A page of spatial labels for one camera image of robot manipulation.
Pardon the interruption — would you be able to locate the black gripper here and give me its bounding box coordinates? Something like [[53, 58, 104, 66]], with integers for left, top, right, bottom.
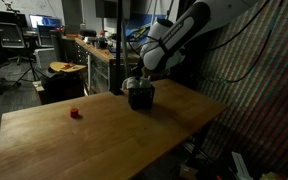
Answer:
[[134, 64, 151, 80]]

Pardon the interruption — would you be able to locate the white grey knitted cloth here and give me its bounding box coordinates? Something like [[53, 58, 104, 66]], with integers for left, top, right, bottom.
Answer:
[[121, 75, 153, 91]]

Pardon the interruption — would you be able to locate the black perforated box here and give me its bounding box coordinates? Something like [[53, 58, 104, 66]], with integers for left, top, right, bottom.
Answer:
[[127, 84, 156, 111]]

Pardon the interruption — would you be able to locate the black vertical pole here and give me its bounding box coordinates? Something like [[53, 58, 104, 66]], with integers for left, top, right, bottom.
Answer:
[[112, 0, 125, 96]]

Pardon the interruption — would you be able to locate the wooden top workbench cabinet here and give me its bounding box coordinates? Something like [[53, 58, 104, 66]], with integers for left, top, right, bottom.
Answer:
[[74, 36, 145, 95]]

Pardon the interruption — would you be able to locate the blue board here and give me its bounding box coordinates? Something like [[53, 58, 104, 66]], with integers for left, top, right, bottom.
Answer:
[[123, 14, 169, 46]]

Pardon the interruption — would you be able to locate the silver aluminium pole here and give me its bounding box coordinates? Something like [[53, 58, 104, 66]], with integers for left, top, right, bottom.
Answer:
[[148, 0, 159, 24], [162, 0, 176, 21]]

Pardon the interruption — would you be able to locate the round wooden stool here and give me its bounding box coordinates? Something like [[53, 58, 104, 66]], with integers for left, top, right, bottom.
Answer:
[[49, 61, 87, 74]]

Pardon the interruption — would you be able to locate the small red block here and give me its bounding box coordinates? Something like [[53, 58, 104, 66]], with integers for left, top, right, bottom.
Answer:
[[69, 107, 80, 119]]

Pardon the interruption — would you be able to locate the black bag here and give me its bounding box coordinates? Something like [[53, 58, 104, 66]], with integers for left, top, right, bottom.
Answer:
[[40, 71, 86, 105]]

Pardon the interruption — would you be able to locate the lit blue computer monitor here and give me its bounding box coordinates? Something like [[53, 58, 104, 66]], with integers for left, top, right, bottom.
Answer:
[[29, 14, 63, 30]]

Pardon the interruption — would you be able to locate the striped colourful backdrop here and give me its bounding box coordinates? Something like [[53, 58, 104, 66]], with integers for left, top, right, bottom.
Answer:
[[197, 6, 288, 178]]

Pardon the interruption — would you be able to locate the mesh back office chair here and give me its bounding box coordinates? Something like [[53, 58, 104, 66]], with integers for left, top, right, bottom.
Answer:
[[0, 21, 27, 65]]

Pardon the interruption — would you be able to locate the yellow green object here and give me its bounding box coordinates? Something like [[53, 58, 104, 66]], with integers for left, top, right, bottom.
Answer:
[[258, 171, 279, 180]]

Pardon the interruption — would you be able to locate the dark wall screen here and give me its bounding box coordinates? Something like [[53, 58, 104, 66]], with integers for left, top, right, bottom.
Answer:
[[95, 0, 132, 20]]

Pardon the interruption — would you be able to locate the black camera tripod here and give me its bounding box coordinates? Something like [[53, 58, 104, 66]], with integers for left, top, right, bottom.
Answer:
[[12, 36, 49, 88]]

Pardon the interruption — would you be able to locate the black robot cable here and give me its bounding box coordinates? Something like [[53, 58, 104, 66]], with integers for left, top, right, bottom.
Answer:
[[206, 0, 274, 84]]

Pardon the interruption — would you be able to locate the white plastic bracket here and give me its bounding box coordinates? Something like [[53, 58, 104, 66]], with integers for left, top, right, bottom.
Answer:
[[231, 151, 254, 180]]

